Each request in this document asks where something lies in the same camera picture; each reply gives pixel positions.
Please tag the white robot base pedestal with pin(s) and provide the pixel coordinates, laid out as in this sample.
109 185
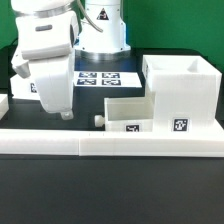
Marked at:
103 35

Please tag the white front drawer tray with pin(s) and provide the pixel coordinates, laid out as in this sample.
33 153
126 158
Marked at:
132 114

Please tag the white drawer cabinet box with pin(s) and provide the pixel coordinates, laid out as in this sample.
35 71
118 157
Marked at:
184 90

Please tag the white rear drawer tray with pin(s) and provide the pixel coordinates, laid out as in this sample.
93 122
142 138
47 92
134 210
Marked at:
23 88

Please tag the white marker tag sheet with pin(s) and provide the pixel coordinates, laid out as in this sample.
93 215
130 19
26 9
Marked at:
106 79

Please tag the white drawer tray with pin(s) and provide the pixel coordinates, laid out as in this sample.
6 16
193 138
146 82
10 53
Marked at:
132 114
23 88

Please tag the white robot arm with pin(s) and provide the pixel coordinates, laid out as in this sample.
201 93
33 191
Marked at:
47 30

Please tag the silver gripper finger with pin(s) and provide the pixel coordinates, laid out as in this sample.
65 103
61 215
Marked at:
67 115

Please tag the white foam border frame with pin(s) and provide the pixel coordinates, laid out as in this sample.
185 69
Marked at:
77 143

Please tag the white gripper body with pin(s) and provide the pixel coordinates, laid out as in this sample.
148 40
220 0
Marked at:
53 78

